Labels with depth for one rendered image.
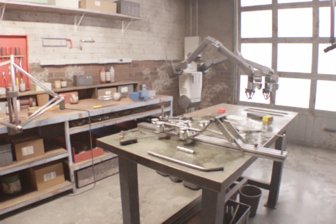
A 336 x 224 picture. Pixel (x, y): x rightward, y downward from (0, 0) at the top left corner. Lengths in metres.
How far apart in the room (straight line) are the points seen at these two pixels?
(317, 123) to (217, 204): 3.27
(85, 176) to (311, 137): 3.36
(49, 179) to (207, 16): 3.74
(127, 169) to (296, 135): 3.32
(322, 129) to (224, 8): 2.66
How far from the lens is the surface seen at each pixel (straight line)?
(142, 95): 2.87
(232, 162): 1.08
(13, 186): 2.52
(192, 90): 2.53
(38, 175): 2.48
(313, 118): 4.18
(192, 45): 4.67
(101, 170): 2.82
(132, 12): 3.56
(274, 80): 2.14
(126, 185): 1.47
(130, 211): 1.56
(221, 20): 4.55
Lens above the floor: 1.31
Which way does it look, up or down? 9 degrees down
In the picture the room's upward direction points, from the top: straight up
